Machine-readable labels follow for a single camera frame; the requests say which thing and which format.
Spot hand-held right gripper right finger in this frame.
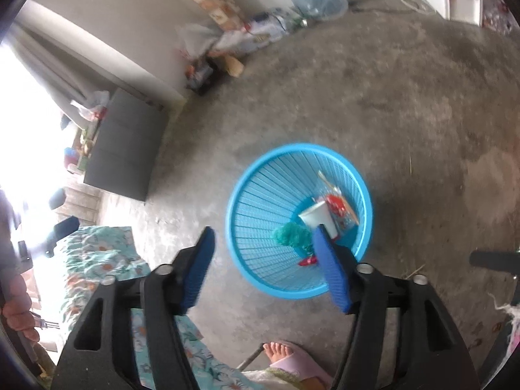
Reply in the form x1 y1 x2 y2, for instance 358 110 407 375
312 224 482 390

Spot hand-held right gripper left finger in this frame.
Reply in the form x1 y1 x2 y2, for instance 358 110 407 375
49 227 216 390

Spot blue plastic basket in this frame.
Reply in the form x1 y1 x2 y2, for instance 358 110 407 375
225 143 373 300

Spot person's left hand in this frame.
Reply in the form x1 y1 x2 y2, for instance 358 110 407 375
1 270 42 344

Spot floral blanket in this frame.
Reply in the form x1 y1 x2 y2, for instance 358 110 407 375
34 225 261 390

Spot white paper cup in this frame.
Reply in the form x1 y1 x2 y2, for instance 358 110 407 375
298 200 340 240

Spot pile of packets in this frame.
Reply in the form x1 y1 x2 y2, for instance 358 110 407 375
61 117 103 176

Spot clear snack wrapper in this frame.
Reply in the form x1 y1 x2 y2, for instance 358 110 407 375
317 170 361 233

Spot grey cabinet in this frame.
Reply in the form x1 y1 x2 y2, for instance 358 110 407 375
83 88 170 202

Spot person's foot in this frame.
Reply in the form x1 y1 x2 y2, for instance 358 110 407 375
262 340 295 365

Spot clear plastic bag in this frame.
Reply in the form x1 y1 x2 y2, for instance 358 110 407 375
70 90 111 121

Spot grey metal rod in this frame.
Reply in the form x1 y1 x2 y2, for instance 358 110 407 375
239 344 266 371

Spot grey curtain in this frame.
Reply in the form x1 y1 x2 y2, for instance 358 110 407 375
7 20 112 111

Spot brown paper bag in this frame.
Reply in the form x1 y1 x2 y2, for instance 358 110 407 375
225 55 245 78

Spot white plastic bag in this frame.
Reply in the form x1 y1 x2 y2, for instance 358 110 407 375
176 22 222 57

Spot white printed sack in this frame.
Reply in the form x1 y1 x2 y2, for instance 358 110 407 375
214 8 294 56

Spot red packets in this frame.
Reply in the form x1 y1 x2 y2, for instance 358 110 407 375
481 0 517 36

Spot white string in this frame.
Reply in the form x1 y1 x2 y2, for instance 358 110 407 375
488 292 520 328

